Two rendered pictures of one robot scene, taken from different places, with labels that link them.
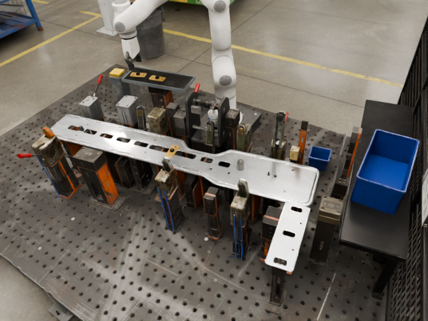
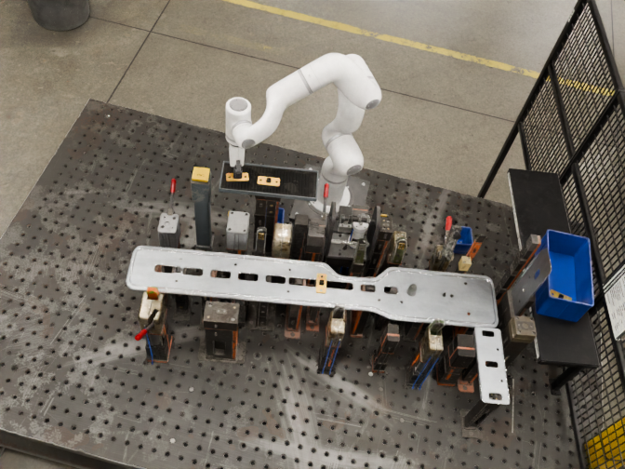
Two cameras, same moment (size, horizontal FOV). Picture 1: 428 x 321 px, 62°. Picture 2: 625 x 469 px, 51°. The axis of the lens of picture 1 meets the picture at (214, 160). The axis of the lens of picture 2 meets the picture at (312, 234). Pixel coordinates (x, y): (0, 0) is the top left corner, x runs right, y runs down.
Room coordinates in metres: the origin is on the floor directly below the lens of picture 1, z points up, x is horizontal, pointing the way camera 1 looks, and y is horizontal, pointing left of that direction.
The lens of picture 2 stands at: (0.23, 0.92, 3.10)
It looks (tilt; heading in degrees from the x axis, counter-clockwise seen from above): 55 degrees down; 328
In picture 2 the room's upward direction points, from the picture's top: 11 degrees clockwise
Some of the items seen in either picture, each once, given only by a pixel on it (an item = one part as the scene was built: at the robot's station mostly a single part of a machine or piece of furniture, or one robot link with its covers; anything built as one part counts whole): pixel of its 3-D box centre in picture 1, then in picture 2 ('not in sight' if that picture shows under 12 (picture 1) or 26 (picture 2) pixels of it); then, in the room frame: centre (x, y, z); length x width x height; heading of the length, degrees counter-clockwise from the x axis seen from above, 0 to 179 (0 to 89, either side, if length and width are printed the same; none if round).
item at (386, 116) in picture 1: (381, 164); (549, 259); (1.03, -0.70, 1.02); 0.90 x 0.22 x 0.03; 154
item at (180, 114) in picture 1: (186, 141); (312, 254); (1.44, 0.13, 0.89); 0.13 x 0.11 x 0.38; 154
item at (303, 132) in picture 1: (299, 164); (462, 269); (1.14, -0.39, 0.95); 0.03 x 0.01 x 0.50; 64
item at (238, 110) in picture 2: (123, 16); (238, 119); (1.70, 0.36, 1.47); 0.09 x 0.08 x 0.13; 177
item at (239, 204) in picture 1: (239, 226); (423, 358); (0.88, -0.08, 0.87); 0.12 x 0.09 x 0.35; 154
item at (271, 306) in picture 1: (278, 282); (481, 410); (0.63, -0.20, 0.84); 0.11 x 0.06 x 0.29; 154
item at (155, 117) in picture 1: (162, 141); (279, 260); (1.46, 0.27, 0.89); 0.13 x 0.11 x 0.38; 154
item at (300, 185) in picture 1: (167, 152); (315, 285); (1.25, 0.21, 1.00); 1.38 x 0.22 x 0.02; 64
